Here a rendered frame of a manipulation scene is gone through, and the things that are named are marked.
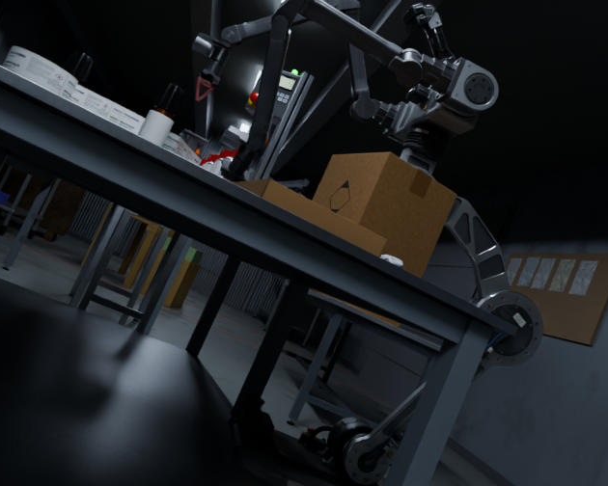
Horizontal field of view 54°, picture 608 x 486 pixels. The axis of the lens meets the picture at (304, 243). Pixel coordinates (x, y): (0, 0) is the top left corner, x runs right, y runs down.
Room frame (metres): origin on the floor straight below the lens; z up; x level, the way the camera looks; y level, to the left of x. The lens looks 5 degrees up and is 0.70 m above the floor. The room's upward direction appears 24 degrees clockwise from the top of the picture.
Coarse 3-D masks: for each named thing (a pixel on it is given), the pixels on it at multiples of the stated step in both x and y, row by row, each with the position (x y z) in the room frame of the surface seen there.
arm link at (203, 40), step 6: (228, 30) 2.00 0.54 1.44; (198, 36) 2.02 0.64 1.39; (204, 36) 2.02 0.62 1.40; (228, 36) 2.00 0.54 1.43; (234, 36) 2.01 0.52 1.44; (198, 42) 2.02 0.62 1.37; (204, 42) 2.02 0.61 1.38; (210, 42) 2.03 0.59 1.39; (216, 42) 2.04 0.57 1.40; (222, 42) 2.01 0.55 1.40; (228, 42) 2.01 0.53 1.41; (192, 48) 2.03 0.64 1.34; (198, 48) 2.02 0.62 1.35; (204, 48) 2.02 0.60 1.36; (228, 48) 2.04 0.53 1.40; (204, 54) 2.03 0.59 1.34
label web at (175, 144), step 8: (128, 112) 2.11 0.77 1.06; (120, 120) 2.10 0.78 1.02; (128, 120) 2.11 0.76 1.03; (136, 120) 2.12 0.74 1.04; (144, 120) 2.13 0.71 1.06; (128, 128) 2.12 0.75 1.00; (136, 128) 2.13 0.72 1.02; (168, 136) 2.17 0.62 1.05; (176, 136) 2.18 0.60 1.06; (168, 144) 2.18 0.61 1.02; (176, 144) 2.19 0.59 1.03; (184, 144) 2.26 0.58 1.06; (176, 152) 2.22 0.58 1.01; (184, 152) 2.30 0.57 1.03; (192, 152) 2.37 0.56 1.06; (192, 160) 2.41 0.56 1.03; (200, 160) 2.49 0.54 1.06
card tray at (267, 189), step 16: (256, 192) 1.06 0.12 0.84; (272, 192) 1.02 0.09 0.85; (288, 192) 1.03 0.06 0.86; (288, 208) 1.04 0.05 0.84; (304, 208) 1.05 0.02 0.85; (320, 208) 1.05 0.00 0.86; (320, 224) 1.06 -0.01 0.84; (336, 224) 1.07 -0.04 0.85; (352, 224) 1.08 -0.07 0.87; (352, 240) 1.08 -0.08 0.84; (368, 240) 1.09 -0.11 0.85; (384, 240) 1.10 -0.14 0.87
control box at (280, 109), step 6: (282, 72) 2.22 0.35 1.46; (288, 72) 2.22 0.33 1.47; (300, 78) 2.20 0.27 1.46; (258, 84) 2.24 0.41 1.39; (258, 90) 2.24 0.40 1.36; (282, 90) 2.21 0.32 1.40; (294, 90) 2.20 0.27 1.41; (252, 102) 2.23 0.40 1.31; (276, 102) 2.21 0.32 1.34; (288, 102) 2.20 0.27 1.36; (246, 108) 2.26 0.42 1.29; (252, 108) 2.24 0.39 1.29; (276, 108) 2.21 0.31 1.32; (282, 108) 2.20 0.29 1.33; (252, 114) 2.30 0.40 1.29; (276, 114) 2.21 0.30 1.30; (282, 114) 2.20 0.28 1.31; (276, 120) 2.23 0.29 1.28
